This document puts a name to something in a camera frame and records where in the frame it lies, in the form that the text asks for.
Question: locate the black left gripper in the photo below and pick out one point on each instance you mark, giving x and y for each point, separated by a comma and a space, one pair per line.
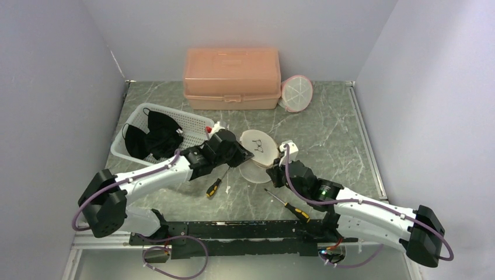
241, 155

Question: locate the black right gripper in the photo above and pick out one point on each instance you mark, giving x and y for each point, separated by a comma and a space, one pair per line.
275, 172

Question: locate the white mesh laundry bag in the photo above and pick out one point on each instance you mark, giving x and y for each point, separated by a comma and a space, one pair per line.
265, 151

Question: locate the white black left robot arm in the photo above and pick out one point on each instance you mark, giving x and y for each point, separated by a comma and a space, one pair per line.
106, 203

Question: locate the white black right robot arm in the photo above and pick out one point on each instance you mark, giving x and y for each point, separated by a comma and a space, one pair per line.
416, 232

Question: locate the black bra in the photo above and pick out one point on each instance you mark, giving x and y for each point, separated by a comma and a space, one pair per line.
164, 137

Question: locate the pink rimmed mesh bag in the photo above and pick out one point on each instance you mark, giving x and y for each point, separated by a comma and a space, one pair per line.
296, 94

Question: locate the small yellow black screwdriver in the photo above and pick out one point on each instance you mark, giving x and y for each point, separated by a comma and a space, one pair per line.
214, 187

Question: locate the long yellow black screwdriver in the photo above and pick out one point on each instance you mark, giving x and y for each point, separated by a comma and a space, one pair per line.
298, 213

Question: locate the white plastic basket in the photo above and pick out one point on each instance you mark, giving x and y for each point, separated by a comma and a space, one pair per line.
193, 127

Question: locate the orange plastic storage box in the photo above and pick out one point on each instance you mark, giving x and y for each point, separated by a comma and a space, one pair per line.
232, 78

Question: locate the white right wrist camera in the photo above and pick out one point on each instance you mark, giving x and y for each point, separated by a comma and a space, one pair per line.
288, 152

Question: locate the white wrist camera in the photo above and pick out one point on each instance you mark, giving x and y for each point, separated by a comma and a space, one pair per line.
219, 125
288, 152

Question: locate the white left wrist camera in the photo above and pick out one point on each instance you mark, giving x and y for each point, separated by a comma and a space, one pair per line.
219, 125

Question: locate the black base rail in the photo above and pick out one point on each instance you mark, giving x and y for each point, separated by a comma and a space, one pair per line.
240, 238

